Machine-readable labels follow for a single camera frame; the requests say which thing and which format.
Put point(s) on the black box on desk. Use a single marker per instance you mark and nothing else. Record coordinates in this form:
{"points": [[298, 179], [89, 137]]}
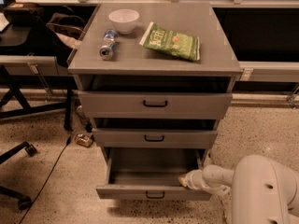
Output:
{"points": [[23, 13]]}

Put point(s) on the grey bottom drawer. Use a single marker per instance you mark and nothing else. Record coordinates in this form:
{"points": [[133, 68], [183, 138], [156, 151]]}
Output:
{"points": [[151, 174]]}

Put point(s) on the blue silver soda can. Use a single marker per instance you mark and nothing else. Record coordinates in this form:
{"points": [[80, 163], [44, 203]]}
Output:
{"points": [[108, 44]]}

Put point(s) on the grey drawer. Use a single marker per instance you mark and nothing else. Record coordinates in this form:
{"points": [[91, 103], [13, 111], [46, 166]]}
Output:
{"points": [[154, 105], [151, 174], [154, 138]]}

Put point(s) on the grey middle drawer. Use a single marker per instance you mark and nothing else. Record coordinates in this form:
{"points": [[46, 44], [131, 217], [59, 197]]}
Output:
{"points": [[154, 138]]}

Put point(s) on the green chip bag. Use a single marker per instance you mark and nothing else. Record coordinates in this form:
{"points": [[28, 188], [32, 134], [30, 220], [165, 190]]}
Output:
{"points": [[171, 42]]}

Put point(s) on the grey drawer cabinet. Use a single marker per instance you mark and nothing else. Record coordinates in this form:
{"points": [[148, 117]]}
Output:
{"points": [[136, 69]]}

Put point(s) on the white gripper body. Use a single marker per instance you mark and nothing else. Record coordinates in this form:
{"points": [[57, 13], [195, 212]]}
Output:
{"points": [[196, 178]]}

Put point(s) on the black desk frame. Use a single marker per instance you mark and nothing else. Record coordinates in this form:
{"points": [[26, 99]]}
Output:
{"points": [[32, 72]]}

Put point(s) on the black bag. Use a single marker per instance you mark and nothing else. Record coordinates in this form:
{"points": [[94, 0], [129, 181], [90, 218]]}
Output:
{"points": [[65, 32]]}

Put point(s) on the white bowl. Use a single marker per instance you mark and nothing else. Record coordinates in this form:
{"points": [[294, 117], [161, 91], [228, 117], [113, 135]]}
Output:
{"points": [[124, 20]]}

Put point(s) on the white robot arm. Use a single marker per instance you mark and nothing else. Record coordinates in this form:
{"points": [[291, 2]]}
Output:
{"points": [[263, 190]]}

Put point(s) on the grey top drawer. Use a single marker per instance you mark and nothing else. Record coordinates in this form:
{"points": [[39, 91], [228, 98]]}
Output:
{"points": [[154, 105]]}

